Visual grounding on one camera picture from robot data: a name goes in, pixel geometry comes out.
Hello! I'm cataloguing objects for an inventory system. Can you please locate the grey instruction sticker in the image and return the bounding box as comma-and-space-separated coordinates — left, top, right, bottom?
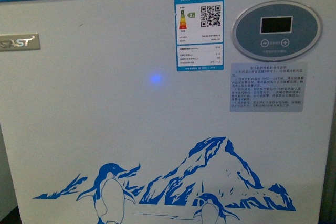
230, 62, 308, 112

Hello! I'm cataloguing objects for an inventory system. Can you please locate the white blue chest freezer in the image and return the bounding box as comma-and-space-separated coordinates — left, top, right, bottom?
1, 0, 335, 223

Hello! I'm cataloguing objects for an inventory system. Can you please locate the oval grey control panel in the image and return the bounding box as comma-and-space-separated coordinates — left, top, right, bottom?
232, 0, 322, 62

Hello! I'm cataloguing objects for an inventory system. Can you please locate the silver brand badge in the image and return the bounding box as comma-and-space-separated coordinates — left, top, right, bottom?
1, 33, 41, 52

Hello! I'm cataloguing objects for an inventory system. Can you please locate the blue energy label sticker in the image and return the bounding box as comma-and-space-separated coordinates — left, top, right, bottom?
174, 0, 224, 71

